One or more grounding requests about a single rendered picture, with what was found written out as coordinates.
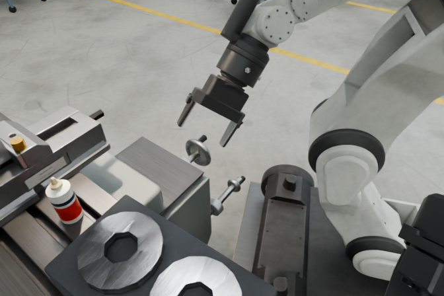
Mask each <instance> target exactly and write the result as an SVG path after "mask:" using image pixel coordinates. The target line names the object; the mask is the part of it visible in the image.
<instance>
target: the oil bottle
mask: <svg viewBox="0 0 444 296"><path fill-rule="evenodd" d="M46 195H47V197H48V198H49V200H50V202H51V204H52V205H53V207H54V209H55V211H56V212H57V214H58V216H59V218H60V219H61V221H62V222H63V223H65V224H73V223H76V222H77V221H78V220H80V218H82V216H83V209H82V207H81V204H80V203H79V200H78V199H77V197H76V195H75V193H74V191H73V189H72V187H71V185H70V183H69V181H67V180H58V179H56V178H54V177H51V183H50V185H49V186H48V187H47V188H46Z"/></svg>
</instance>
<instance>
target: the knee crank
mask: <svg viewBox="0 0 444 296"><path fill-rule="evenodd" d="M245 180H246V178H245V177H244V176H241V177H239V176H238V177H237V178H236V179H235V180H234V179H230V180H228V182H227V185H228V188H227V189H226V190H225V191H224V192H223V193H222V194H221V195H220V196H219V198H218V199H215V198H211V199H210V202H211V215H214V216H218V215H219V214H220V213H221V212H222V211H223V205H222V203H223V202H224V201H225V200H226V199H227V198H228V197H229V196H230V195H231V193H232V192H239V191H240V190H241V184H242V183H243V182H244V181H245Z"/></svg>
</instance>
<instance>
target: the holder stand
mask: <svg viewBox="0 0 444 296"><path fill-rule="evenodd" d="M44 269H45V272H46V273H47V275H48V276H49V277H50V279H51V280H52V281H53V282H54V283H55V285H56V286H57V288H58V289H59V290H60V291H61V292H62V294H63V295H64V296H277V293H278V291H277V289H276V288H275V287H274V286H272V285H270V284H269V283H267V282H265V281H264V280H262V279H260V278H259V277H258V276H256V275H254V274H253V273H251V272H249V271H248V270H246V269H245V268H243V267H242V266H240V265H238V264H237V263H235V262H234V261H232V260H230V259H229V258H227V257H226V256H224V255H222V254H221V253H219V252H218V251H216V250H214V249H213V248H212V247H210V246H208V245H206V244H205V243H203V242H202V241H200V240H199V239H197V238H196V237H194V236H192V235H191V234H189V233H187V232H186V231H184V230H183V229H181V228H180V227H178V226H176V225H175V224H173V223H171V222H170V221H168V220H167V219H165V218H164V217H162V216H160V215H159V214H157V213H155V212H154V211H153V210H151V209H149V208H148V207H146V206H144V205H143V204H142V203H139V202H138V201H137V200H135V199H133V198H132V197H130V196H128V195H124V196H123V197H122V198H120V199H119V200H118V201H117V202H116V203H115V204H114V205H113V206H112V207H111V208H110V209H109V210H108V211H106V212H105V213H104V214H103V215H102V216H101V217H99V218H98V219H97V220H96V221H95V222H94V223H93V224H92V225H91V226H90V227H89V228H88V229H86V230H85V231H84V232H83V233H82V234H81V235H79V236H78V237H77V238H76V239H75V240H74V241H73V242H72V243H71V244H70V245H69V246H68V247H67V248H65V249H64V250H63V251H62V252H61V253H60V254H58V255H57V256H56V257H55V258H54V259H53V260H52V261H51V262H50V263H49V264H48V265H47V266H46V267H45V268H44Z"/></svg>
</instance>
